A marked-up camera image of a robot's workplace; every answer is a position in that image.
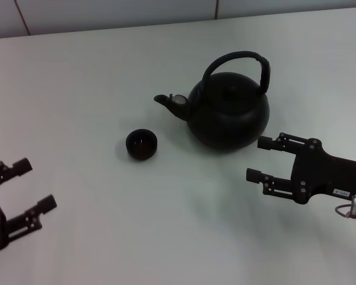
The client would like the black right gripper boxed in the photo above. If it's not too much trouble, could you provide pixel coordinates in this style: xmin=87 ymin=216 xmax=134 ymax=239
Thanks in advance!
xmin=246 ymin=132 xmax=356 ymax=210

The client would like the black round teapot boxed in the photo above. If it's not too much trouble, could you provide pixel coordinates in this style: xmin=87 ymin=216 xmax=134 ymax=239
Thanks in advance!
xmin=153 ymin=50 xmax=271 ymax=154

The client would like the small black teacup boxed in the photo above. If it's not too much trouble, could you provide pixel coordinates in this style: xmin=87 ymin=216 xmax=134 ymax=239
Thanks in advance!
xmin=125 ymin=128 xmax=159 ymax=162

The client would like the right gripper cable with plug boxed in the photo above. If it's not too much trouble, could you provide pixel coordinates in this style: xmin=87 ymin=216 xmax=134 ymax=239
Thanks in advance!
xmin=335 ymin=194 xmax=356 ymax=220

